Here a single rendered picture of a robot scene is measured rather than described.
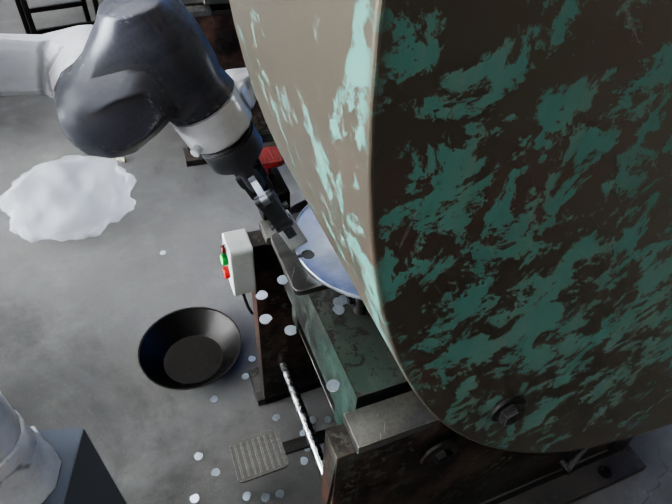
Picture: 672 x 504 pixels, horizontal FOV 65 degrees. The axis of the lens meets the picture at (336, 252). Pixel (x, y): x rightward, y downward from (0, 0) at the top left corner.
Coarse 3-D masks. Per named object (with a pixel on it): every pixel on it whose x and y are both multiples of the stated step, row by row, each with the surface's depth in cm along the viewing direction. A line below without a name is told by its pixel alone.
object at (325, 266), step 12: (300, 216) 92; (312, 216) 92; (300, 228) 90; (312, 228) 90; (312, 240) 88; (324, 240) 88; (300, 252) 85; (324, 252) 86; (312, 264) 84; (324, 264) 84; (336, 264) 84; (324, 276) 82; (336, 276) 82; (348, 276) 82; (336, 288) 79; (348, 288) 80
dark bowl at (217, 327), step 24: (192, 312) 168; (216, 312) 167; (144, 336) 159; (168, 336) 165; (192, 336) 168; (216, 336) 167; (240, 336) 160; (144, 360) 154; (168, 360) 161; (192, 360) 161; (216, 360) 162; (168, 384) 150; (192, 384) 154
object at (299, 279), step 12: (276, 240) 88; (276, 252) 86; (288, 252) 86; (312, 252) 86; (288, 264) 84; (300, 264) 84; (288, 276) 82; (300, 276) 82; (312, 276) 82; (300, 288) 80; (312, 288) 80; (324, 288) 81; (348, 300) 92; (360, 300) 91; (360, 312) 93
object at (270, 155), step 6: (264, 150) 110; (270, 150) 110; (276, 150) 111; (264, 156) 109; (270, 156) 109; (276, 156) 109; (264, 162) 107; (270, 162) 108; (276, 162) 108; (282, 162) 109; (264, 168) 108; (270, 168) 111
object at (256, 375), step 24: (264, 240) 111; (264, 264) 114; (264, 288) 119; (264, 312) 125; (288, 312) 128; (264, 336) 131; (288, 336) 134; (264, 360) 137; (288, 360) 142; (264, 384) 145; (312, 384) 154
